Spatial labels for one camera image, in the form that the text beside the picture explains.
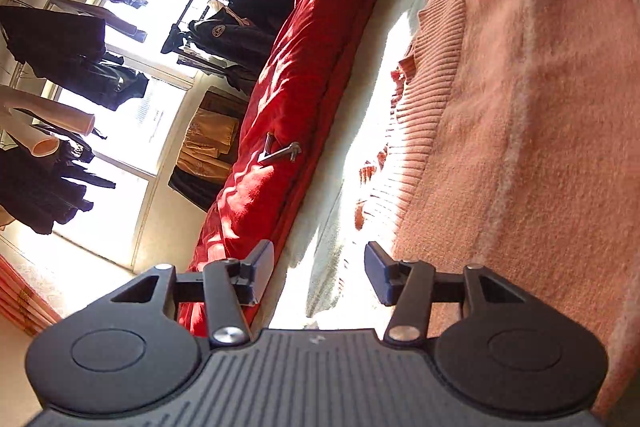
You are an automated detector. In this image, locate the window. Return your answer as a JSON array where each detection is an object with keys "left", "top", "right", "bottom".
[{"left": 30, "top": 0, "right": 321, "bottom": 268}]

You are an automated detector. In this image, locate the ceiling-hung clothes group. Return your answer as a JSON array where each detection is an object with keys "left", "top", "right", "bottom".
[{"left": 0, "top": 0, "right": 168, "bottom": 235}]

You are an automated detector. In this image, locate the orange knit sweater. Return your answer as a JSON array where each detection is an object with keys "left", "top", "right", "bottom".
[{"left": 354, "top": 0, "right": 640, "bottom": 418}]

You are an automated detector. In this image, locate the red quilt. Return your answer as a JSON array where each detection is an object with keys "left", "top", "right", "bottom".
[{"left": 177, "top": 0, "right": 408, "bottom": 338}]

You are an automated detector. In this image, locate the orange patterned curtain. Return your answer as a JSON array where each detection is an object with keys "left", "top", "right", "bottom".
[{"left": 0, "top": 252, "right": 63, "bottom": 338}]

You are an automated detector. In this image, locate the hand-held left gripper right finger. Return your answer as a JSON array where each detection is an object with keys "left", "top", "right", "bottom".
[{"left": 364, "top": 242, "right": 531, "bottom": 348}]

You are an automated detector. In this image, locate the mustard orange garment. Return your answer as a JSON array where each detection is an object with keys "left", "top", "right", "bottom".
[{"left": 177, "top": 112, "right": 242, "bottom": 178}]

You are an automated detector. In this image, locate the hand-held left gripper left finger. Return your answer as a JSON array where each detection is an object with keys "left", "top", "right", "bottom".
[{"left": 107, "top": 239, "right": 275, "bottom": 348}]

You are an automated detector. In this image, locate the dark chair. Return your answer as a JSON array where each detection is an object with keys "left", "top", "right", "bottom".
[{"left": 167, "top": 87, "right": 249, "bottom": 212}]

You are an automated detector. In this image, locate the grey metal clamp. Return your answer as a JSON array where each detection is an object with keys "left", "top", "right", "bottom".
[{"left": 257, "top": 133, "right": 302, "bottom": 165}]

